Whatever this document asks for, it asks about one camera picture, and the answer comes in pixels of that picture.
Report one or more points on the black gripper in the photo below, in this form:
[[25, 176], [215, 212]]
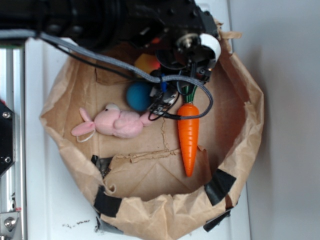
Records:
[[183, 37]]

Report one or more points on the yellow green sponge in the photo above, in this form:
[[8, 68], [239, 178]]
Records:
[[147, 63]]

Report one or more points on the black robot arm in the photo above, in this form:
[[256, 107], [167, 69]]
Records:
[[96, 25]]

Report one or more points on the blue rubber ball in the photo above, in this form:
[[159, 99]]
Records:
[[138, 96]]

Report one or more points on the orange toy carrot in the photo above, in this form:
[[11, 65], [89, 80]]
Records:
[[188, 130]]

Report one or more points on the pink plush bunny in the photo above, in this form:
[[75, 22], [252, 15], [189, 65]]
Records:
[[112, 122]]

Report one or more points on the brown paper bag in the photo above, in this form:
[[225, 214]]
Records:
[[139, 185]]

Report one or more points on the aluminium frame rail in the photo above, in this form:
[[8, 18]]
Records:
[[13, 220]]

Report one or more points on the black octagonal mount plate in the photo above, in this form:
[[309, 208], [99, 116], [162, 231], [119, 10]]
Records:
[[6, 138]]

